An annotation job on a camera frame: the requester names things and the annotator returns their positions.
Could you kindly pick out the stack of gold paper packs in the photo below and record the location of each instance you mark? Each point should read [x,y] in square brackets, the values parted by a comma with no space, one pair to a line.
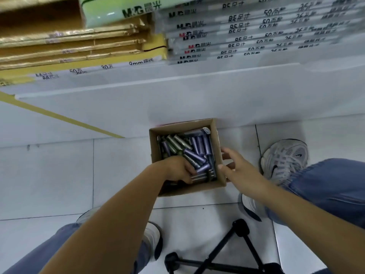
[71,39]

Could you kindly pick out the blue jeans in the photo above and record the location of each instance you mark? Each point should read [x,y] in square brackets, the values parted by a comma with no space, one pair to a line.
[328,182]

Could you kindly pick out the small brown cardboard box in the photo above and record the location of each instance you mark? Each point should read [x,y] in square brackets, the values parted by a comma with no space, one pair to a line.
[199,188]

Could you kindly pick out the lead refill tubes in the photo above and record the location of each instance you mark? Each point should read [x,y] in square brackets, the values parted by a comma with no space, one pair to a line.
[196,145]

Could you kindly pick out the white grey sneaker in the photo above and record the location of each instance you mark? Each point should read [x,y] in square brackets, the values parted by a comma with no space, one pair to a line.
[285,159]
[152,239]

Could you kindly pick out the yellow shelf post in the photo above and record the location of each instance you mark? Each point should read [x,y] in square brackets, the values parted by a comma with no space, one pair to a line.
[57,116]

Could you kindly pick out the person's left hand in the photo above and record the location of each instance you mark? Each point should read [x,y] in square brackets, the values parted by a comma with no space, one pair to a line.
[176,168]

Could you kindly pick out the person's left forearm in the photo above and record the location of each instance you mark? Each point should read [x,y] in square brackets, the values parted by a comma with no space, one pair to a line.
[114,222]

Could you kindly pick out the person's right forearm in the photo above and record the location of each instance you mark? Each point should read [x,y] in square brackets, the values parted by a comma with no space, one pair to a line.
[308,228]

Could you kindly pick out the person's right hand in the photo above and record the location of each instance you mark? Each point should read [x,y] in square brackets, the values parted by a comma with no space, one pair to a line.
[245,176]

